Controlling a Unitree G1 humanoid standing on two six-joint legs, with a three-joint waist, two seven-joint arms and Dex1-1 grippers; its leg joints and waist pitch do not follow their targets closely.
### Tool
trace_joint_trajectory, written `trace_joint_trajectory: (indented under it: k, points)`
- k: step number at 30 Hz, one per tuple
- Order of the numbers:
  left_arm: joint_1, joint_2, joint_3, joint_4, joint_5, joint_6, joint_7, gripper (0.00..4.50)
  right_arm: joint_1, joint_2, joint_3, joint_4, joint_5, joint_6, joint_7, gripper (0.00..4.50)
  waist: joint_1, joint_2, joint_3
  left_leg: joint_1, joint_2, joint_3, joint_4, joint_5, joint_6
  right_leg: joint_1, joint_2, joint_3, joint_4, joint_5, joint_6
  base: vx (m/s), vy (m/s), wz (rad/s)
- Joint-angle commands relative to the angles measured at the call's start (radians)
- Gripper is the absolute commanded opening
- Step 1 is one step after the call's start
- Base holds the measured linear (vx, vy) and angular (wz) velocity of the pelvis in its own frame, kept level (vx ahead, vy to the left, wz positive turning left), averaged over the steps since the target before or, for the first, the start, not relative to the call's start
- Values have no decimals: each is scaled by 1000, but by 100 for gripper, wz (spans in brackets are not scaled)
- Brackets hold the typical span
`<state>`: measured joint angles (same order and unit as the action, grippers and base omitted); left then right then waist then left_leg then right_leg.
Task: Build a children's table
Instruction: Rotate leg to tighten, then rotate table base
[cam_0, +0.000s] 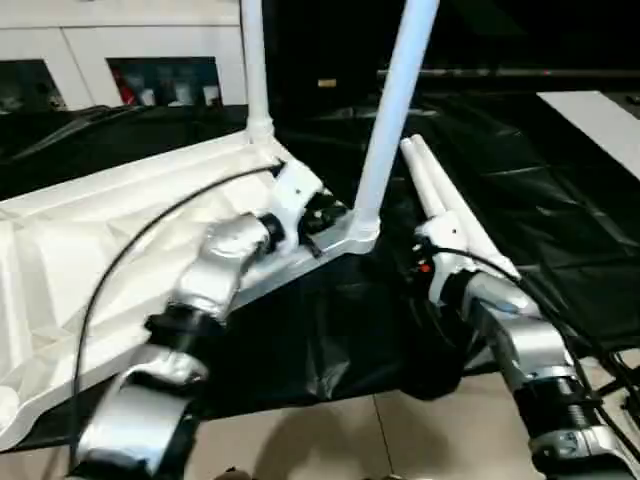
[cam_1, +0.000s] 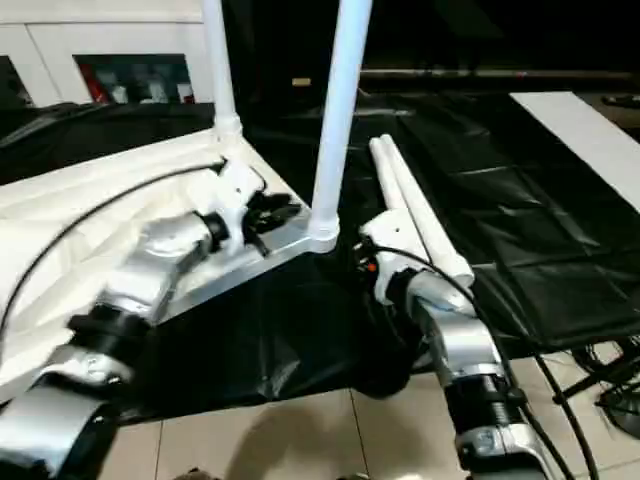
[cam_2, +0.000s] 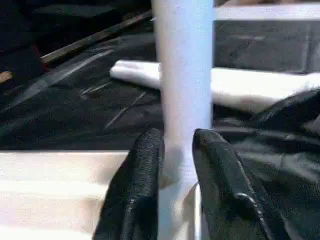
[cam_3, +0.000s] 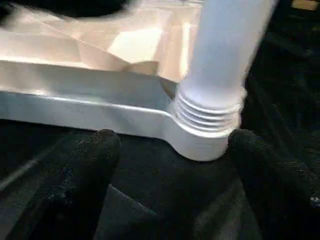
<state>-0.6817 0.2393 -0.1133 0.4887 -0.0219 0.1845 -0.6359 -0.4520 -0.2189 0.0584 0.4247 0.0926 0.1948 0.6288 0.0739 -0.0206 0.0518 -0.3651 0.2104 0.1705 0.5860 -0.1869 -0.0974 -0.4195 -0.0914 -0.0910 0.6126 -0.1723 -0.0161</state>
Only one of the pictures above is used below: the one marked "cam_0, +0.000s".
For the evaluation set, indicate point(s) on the white plastic table leg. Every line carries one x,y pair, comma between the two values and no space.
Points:
460,200
420,175
395,100
257,75

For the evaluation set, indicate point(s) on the black case with yellow label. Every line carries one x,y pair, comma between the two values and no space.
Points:
320,40

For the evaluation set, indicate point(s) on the silver metal bar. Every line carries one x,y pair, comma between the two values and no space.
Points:
525,74

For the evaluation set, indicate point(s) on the white plastic table top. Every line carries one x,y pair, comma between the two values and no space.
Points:
100,240

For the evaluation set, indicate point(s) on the black mat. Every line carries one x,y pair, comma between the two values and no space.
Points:
525,200

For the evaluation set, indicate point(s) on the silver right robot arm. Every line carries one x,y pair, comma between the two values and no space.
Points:
525,340

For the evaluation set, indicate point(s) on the white flat board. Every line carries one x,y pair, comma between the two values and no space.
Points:
595,125

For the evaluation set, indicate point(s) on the white cabinet with windows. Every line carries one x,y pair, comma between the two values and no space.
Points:
125,30

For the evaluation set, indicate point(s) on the red fire extinguisher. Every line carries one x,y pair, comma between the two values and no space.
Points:
127,89

